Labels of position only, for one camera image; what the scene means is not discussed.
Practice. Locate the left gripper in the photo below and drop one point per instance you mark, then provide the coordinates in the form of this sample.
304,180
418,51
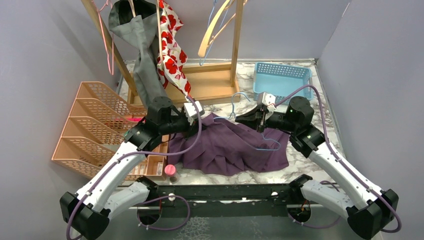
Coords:
190,130

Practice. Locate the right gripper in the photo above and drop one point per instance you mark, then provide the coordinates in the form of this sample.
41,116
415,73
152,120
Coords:
254,117

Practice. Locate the blue wire hanger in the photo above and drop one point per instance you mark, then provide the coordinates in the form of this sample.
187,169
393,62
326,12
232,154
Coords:
233,115
213,18

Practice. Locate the purple cloth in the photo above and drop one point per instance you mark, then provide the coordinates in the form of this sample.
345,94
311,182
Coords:
224,149

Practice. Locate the red poppy print cloth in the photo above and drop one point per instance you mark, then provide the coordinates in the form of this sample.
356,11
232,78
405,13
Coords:
171,72

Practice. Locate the grey skirt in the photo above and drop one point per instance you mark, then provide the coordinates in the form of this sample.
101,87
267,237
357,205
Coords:
140,30

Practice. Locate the wooden hanger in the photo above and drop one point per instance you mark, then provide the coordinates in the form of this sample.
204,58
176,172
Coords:
216,24
158,16
132,7

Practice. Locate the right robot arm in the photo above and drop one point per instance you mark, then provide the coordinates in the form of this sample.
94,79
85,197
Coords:
366,206

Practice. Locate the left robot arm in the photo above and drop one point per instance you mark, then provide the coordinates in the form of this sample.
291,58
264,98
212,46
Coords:
90,209

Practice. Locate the pink capped bottle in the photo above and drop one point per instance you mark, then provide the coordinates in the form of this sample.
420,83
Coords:
171,172

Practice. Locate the blue plastic basket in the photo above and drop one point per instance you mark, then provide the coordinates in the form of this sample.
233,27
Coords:
278,79

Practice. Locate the peach compartment tray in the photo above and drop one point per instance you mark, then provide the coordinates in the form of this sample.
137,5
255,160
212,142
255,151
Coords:
153,167

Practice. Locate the wooden clothes rack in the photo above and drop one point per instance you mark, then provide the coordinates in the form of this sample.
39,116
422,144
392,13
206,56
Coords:
212,83

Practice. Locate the peach plastic file organizer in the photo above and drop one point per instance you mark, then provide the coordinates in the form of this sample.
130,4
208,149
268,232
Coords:
96,122

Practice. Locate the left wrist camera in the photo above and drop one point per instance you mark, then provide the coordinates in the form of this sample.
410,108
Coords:
193,110

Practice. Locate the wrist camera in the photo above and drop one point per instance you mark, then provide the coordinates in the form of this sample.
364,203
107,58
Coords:
193,110
266,102

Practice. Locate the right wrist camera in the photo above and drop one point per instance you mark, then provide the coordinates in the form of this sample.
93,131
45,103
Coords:
266,102

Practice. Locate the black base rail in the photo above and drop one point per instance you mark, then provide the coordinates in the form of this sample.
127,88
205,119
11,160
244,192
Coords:
225,200

